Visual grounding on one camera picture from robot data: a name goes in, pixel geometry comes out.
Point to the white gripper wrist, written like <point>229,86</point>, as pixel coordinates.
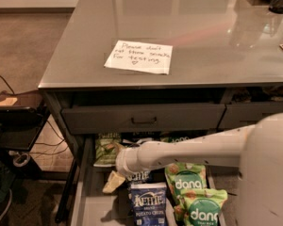
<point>124,163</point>

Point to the green jalapeno chip bag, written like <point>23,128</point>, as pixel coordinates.
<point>106,147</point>

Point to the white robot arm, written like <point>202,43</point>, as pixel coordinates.
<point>256,150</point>

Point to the blue Kettle chip bag middle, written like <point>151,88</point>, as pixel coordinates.
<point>143,177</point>

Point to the blue kettle chip bag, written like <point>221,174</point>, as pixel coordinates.
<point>149,204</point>
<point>143,177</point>

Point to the blue Kettle chip bag front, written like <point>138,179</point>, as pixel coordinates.
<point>149,204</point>

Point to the open middle drawer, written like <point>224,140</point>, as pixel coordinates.
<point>92,207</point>

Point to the green dang rice chip bag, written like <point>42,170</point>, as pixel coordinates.
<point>171,138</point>
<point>199,207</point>
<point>185,176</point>

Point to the green Dang rice chip bag rear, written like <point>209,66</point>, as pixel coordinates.
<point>171,138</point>

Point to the green Dang rice chip bag front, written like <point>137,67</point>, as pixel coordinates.
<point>199,207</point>

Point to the grey top left drawer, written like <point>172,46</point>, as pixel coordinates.
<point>141,118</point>

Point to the grey drawer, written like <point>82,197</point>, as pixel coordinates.
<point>242,114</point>
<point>141,118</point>

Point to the grey top right drawer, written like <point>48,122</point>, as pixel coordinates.
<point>242,114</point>

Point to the green plastic crate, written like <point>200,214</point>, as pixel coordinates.
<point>0,179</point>

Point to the black side cart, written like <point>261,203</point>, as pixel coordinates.
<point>22,117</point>

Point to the grey cabinet with drawers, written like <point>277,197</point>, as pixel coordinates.
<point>224,52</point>

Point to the white handwritten paper note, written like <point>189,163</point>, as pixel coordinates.
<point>140,57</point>

